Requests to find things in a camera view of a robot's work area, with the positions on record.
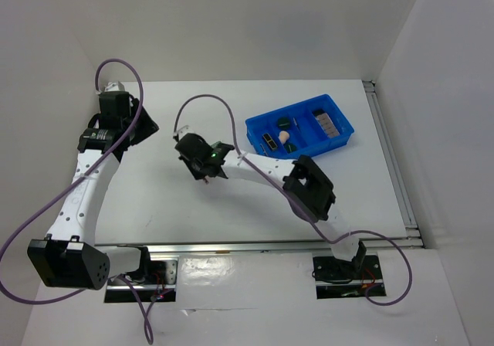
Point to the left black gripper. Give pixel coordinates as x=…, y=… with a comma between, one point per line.
x=148, y=127

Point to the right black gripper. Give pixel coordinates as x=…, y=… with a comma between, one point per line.
x=197, y=173

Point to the beige makeup sponge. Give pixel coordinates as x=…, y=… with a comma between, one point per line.
x=283, y=137

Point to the black square powder compact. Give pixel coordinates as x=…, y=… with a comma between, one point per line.
x=318, y=112

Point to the clear eyeshadow palette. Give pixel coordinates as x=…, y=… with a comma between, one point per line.
x=327, y=125

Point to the green gold mascara pen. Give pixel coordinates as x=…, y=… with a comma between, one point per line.
x=296, y=124

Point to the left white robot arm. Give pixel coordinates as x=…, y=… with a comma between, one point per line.
x=67, y=256

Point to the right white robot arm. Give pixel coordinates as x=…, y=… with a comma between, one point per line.
x=302, y=182

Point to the blue plastic divided bin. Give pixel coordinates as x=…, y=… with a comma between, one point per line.
x=312, y=141

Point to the aluminium front rail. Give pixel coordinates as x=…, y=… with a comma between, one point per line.
x=177, y=249

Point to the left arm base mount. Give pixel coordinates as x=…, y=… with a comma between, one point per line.
x=157, y=282

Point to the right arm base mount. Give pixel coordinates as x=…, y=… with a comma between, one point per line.
x=332, y=282

